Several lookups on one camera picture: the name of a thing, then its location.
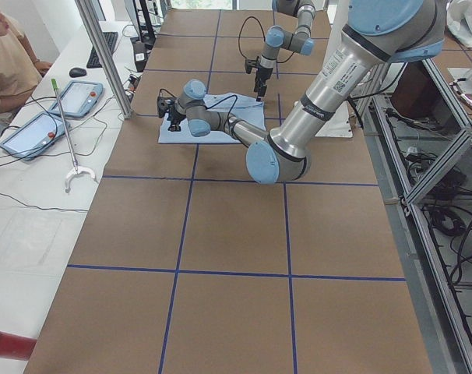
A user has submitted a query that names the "reacher grabber tool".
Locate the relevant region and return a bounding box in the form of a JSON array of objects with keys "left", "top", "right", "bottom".
[{"left": 51, "top": 78, "right": 98, "bottom": 194}]

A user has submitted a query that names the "aluminium frame post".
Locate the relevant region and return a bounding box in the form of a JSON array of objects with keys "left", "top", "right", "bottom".
[{"left": 75, "top": 0, "right": 132, "bottom": 119}]

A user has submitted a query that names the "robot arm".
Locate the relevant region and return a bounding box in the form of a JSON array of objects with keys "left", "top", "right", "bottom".
[
  {"left": 157, "top": 1, "right": 446, "bottom": 184},
  {"left": 245, "top": 0, "right": 316, "bottom": 101}
]

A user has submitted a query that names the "red fire extinguisher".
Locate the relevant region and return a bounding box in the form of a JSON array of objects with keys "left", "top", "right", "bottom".
[{"left": 0, "top": 331, "right": 37, "bottom": 361}]

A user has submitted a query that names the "black keyboard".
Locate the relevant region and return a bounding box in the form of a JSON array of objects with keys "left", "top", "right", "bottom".
[{"left": 86, "top": 31, "right": 119, "bottom": 69}]

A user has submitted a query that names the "teach pendant far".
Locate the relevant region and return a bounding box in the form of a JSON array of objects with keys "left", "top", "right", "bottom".
[{"left": 58, "top": 79, "right": 104, "bottom": 119}]

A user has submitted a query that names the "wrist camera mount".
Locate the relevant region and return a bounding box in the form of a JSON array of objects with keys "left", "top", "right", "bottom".
[
  {"left": 157, "top": 97, "right": 175, "bottom": 118},
  {"left": 245, "top": 57, "right": 259, "bottom": 74}
]

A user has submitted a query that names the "teach pendant near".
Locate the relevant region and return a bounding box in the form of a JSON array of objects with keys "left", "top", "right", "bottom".
[{"left": 0, "top": 112, "right": 69, "bottom": 161}]

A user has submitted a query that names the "light blue t-shirt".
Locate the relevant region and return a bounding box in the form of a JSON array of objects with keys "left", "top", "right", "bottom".
[{"left": 158, "top": 92, "right": 266, "bottom": 144}]

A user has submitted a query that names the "teach pendant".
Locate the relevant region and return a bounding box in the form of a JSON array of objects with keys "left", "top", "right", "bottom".
[
  {"left": 58, "top": 79, "right": 104, "bottom": 119},
  {"left": 0, "top": 112, "right": 69, "bottom": 161}
]

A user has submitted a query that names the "white camera pillar base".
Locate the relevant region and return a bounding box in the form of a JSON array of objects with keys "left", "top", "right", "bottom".
[{"left": 292, "top": 0, "right": 354, "bottom": 138}]

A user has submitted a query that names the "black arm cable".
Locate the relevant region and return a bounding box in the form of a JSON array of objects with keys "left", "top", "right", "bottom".
[
  {"left": 238, "top": 16, "right": 295, "bottom": 65},
  {"left": 157, "top": 88, "right": 239, "bottom": 125}
]

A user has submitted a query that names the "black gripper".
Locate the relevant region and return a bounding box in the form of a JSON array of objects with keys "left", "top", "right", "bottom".
[
  {"left": 255, "top": 65, "right": 272, "bottom": 102},
  {"left": 167, "top": 104, "right": 185, "bottom": 132}
]

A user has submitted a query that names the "black computer mouse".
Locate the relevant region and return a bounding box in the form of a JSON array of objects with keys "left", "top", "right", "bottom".
[{"left": 69, "top": 67, "right": 87, "bottom": 78}]

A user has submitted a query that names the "seated person beige shirt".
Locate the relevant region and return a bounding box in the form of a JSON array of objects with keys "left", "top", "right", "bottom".
[{"left": 0, "top": 10, "right": 52, "bottom": 116}]

